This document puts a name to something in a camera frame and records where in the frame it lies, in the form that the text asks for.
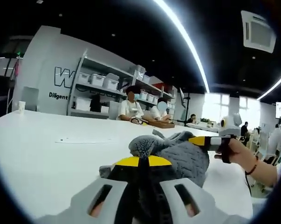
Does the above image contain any grey towel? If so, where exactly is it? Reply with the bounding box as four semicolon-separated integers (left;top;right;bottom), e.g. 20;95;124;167
99;130;211;224

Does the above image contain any person's right hand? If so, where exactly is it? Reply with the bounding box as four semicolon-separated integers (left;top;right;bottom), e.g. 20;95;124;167
214;139;256;173

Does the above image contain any wooden tray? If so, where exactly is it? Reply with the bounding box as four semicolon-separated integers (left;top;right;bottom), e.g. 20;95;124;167
151;120;176;129

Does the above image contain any long ceiling light strip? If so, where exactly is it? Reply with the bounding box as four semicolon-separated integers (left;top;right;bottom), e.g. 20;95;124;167
153;0;211;93

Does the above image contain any ceiling air vent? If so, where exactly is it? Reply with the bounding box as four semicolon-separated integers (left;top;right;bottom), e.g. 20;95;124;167
240;10;277;54

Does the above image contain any white cardboard box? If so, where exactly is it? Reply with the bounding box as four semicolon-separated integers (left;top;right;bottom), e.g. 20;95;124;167
75;97;92;112

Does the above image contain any black bag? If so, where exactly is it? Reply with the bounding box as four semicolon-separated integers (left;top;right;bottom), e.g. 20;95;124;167
90;93;101;112

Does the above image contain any grey metal shelf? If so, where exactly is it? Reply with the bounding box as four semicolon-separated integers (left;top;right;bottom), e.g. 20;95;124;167
68;49;178;120

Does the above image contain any grey chair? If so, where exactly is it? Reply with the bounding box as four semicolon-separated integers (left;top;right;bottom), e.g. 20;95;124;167
21;86;40;112

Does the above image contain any row of white storage boxes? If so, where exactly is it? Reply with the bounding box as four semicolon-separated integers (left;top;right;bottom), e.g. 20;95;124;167
78;65;176;103

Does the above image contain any pink hanging cloth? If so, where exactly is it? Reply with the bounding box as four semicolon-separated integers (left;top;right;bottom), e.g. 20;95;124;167
14;59;21;77

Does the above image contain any black wrist strap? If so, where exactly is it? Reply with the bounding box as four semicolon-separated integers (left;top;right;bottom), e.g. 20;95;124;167
220;138;232;164

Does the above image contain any red bead bracelet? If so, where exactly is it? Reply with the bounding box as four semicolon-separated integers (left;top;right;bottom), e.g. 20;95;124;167
245;155;259;175

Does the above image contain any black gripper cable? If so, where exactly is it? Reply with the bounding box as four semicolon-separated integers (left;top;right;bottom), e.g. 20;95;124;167
244;174;253;197

